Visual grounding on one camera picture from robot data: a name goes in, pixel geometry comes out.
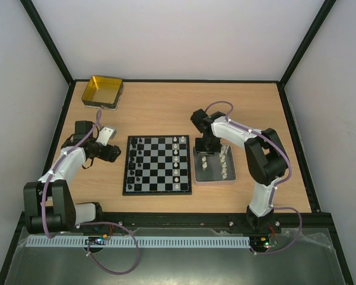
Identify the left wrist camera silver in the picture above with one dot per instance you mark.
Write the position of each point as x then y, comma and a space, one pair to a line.
105, 135

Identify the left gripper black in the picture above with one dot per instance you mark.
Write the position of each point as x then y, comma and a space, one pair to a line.
111, 154

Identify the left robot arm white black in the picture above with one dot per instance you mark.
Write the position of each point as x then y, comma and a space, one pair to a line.
48, 204

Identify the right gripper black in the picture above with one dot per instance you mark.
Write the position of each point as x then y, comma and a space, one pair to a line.
207, 149

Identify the grey tray with pink rim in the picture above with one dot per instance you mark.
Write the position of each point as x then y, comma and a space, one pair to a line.
218, 164

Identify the white slotted cable duct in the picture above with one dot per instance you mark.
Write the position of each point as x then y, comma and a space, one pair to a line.
140, 241

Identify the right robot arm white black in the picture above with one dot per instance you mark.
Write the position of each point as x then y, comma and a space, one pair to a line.
266, 158

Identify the black white chess board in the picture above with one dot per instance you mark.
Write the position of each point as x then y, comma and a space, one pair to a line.
154, 171

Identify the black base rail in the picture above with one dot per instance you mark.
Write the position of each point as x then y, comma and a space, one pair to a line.
231, 223

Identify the yellow metal tin box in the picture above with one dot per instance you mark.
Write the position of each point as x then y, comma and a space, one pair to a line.
103, 92

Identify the black enclosure frame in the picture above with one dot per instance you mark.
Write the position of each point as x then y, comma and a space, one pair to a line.
176, 57

